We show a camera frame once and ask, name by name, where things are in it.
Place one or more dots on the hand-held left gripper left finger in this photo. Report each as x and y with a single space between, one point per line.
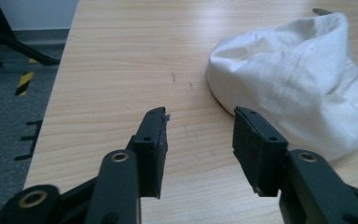
150 155

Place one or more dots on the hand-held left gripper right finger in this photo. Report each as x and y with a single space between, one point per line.
258 155

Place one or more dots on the white cloth cap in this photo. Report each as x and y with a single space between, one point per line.
295 90

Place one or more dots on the yellow black striped floor tape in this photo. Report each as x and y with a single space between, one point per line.
24 81

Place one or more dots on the black stand leg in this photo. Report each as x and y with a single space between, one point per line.
0 40

